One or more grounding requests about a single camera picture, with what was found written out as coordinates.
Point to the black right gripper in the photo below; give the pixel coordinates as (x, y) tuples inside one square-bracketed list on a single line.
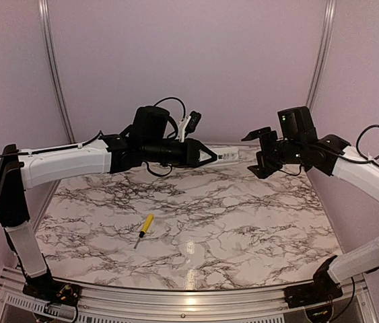
[(264, 138)]

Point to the aluminium left corner post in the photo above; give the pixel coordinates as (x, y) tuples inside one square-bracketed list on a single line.
[(45, 21)]

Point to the aluminium front frame rail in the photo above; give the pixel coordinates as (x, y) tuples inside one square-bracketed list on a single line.
[(98, 303)]

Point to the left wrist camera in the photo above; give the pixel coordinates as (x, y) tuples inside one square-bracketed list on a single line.
[(188, 125)]

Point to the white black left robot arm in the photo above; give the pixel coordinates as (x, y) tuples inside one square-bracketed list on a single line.
[(153, 189)]

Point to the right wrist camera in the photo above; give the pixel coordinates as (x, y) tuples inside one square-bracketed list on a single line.
[(297, 125)]

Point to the aluminium corner post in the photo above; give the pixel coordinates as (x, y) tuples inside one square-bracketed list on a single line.
[(322, 54), (45, 21)]

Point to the yellow handled screwdriver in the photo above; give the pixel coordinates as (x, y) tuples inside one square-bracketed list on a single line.
[(144, 229)]

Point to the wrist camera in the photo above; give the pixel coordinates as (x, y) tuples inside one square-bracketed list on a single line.
[(188, 125), (297, 125)]

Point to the white remote control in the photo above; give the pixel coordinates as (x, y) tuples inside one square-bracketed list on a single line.
[(226, 155)]

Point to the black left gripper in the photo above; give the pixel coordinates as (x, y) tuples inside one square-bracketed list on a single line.
[(190, 158)]

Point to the aluminium right corner post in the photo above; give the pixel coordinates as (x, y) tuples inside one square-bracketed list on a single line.
[(322, 54)]

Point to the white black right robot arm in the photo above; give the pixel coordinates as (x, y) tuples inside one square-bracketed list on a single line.
[(334, 157)]

